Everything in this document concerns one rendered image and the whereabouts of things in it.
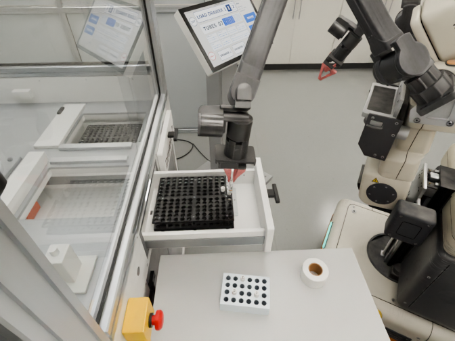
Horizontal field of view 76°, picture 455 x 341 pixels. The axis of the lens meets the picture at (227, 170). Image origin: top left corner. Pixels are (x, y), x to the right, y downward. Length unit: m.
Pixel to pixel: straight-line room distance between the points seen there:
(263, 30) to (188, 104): 1.90
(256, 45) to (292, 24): 3.07
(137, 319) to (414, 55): 0.83
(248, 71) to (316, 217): 1.50
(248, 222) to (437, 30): 0.71
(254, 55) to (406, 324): 1.24
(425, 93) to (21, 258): 0.85
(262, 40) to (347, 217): 1.22
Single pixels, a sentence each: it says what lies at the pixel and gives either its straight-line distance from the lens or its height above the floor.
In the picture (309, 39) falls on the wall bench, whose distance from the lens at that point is 3.88.
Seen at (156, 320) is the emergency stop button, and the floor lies 0.89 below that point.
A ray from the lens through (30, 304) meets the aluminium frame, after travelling 0.39.
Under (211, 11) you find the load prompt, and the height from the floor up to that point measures 1.16.
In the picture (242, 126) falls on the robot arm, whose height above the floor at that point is 1.17.
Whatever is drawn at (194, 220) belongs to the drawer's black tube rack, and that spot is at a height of 0.90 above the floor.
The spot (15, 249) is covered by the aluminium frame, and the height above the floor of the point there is 1.28.
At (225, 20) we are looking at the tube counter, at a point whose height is 1.11.
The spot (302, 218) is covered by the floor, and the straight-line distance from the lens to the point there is 2.01.
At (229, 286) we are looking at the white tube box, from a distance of 0.83.
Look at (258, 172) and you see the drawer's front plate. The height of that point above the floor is 0.93.
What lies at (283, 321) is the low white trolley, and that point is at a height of 0.76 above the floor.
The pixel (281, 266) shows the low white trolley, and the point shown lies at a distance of 0.89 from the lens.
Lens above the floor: 1.52
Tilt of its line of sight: 42 degrees down
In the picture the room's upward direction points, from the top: straight up
